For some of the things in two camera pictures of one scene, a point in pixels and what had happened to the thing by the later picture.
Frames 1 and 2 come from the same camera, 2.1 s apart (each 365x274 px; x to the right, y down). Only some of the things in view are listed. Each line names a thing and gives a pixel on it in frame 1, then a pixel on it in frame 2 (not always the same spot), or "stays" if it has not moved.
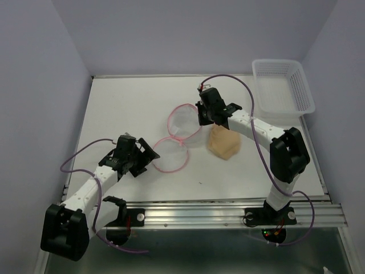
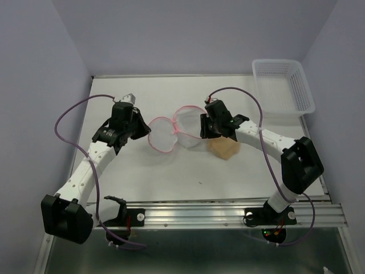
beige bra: (223, 142) stays
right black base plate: (269, 217) stays
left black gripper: (146, 156) to (144, 128)
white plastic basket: (282, 88) stays
